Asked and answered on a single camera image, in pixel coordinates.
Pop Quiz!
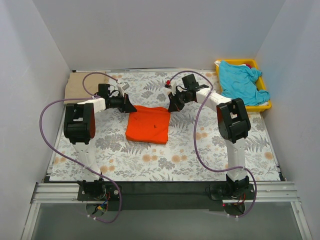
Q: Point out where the orange t shirt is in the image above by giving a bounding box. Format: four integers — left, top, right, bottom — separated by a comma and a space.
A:
125, 105, 171, 145

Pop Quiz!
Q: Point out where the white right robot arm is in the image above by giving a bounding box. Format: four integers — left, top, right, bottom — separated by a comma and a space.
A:
165, 71, 251, 197

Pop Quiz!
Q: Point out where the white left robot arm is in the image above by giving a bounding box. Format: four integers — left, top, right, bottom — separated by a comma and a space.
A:
63, 83, 137, 200

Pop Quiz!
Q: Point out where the floral patterned table mat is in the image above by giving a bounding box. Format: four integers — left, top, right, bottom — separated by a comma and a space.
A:
49, 70, 281, 182

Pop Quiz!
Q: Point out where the white cloth in bin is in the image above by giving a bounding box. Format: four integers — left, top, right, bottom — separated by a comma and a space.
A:
214, 60, 221, 67

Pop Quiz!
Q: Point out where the beige folded cloth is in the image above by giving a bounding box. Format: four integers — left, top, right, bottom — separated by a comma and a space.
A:
64, 72, 110, 99

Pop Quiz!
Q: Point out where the blue t shirt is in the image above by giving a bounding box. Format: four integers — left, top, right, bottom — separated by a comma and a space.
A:
218, 60, 270, 106

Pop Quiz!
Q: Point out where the yellow plastic bin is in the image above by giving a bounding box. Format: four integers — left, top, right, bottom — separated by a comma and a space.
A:
215, 58, 272, 112

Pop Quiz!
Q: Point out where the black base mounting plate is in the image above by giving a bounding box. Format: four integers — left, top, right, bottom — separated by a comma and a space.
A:
77, 180, 255, 212

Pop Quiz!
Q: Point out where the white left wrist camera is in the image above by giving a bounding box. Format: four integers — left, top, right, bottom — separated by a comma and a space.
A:
116, 80, 130, 96

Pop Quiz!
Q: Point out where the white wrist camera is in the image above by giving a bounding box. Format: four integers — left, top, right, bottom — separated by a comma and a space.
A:
116, 80, 130, 96
165, 80, 178, 96

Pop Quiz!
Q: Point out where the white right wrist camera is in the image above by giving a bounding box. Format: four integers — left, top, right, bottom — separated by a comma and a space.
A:
165, 80, 178, 96

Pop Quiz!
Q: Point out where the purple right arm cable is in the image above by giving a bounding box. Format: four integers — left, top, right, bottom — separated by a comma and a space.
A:
165, 70, 258, 218

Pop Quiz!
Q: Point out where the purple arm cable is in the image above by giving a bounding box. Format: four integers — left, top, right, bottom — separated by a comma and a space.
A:
40, 72, 123, 224
165, 70, 258, 218

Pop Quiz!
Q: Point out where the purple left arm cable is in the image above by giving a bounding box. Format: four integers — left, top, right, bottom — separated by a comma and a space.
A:
40, 72, 123, 224

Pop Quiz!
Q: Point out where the aluminium frame rail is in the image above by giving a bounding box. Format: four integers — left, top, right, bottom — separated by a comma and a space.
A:
31, 181, 301, 203

